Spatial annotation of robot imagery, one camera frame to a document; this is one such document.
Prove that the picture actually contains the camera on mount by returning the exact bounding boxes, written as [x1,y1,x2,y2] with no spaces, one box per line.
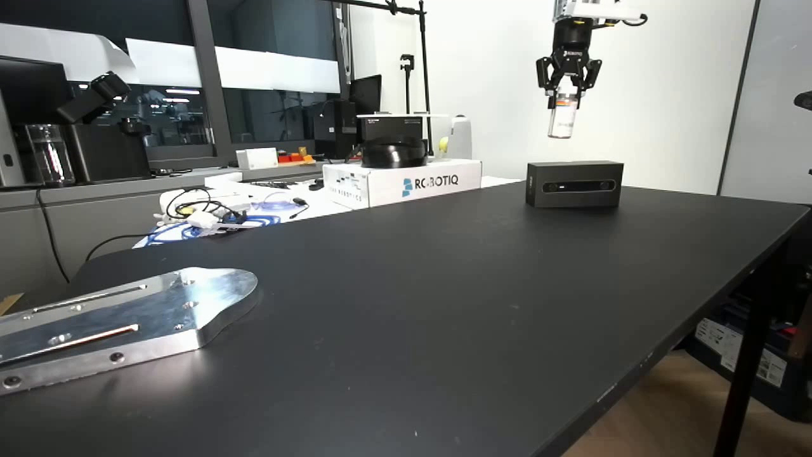
[525,160,625,209]

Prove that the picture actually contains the blue cable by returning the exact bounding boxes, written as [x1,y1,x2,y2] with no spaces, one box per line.
[146,195,287,246]

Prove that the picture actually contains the white table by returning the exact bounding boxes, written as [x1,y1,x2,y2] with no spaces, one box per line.
[131,170,525,249]

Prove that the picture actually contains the short black stand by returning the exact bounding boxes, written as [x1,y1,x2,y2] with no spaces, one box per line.
[399,54,416,116]

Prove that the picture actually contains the black round cap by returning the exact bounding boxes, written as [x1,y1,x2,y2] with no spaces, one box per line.
[361,136,429,169]

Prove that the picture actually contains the aluminium mounting plate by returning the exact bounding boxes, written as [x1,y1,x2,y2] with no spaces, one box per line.
[0,267,260,398]

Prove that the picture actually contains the white cable with adapter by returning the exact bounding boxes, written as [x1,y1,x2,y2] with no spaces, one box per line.
[154,188,237,230]

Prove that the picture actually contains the black hanging cable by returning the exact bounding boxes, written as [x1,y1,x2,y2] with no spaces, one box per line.
[34,187,72,284]

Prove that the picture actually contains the black pole stand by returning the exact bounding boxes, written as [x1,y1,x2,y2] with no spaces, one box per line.
[335,0,435,157]

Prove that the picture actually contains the whiteboard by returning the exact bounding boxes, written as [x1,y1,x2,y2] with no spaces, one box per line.
[717,0,812,206]

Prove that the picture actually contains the glass jar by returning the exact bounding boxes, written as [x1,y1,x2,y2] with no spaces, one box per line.
[24,123,69,186]

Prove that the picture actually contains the black flat box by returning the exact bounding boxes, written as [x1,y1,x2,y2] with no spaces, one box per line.
[357,114,433,144]

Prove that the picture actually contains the window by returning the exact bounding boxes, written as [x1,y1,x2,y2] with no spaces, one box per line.
[0,0,351,167]

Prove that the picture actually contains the white cardboard box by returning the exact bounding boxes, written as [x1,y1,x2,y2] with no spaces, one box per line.
[322,158,483,211]

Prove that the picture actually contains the white jug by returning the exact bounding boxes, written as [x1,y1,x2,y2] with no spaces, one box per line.
[447,115,474,161]

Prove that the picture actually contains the small clear plastic bottle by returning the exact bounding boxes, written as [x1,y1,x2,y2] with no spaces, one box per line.
[547,79,580,140]

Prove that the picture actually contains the black monitor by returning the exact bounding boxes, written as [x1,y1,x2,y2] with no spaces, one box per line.
[348,74,383,116]

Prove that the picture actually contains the black storage box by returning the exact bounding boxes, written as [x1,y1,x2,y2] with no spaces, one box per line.
[683,298,812,423]

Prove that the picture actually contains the black coffee machine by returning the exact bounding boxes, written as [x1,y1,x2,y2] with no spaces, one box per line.
[0,56,154,189]

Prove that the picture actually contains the small white box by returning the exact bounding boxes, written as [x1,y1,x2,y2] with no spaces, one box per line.
[235,147,279,171]

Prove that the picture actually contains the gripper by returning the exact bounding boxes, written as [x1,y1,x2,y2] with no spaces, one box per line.
[535,18,603,110]

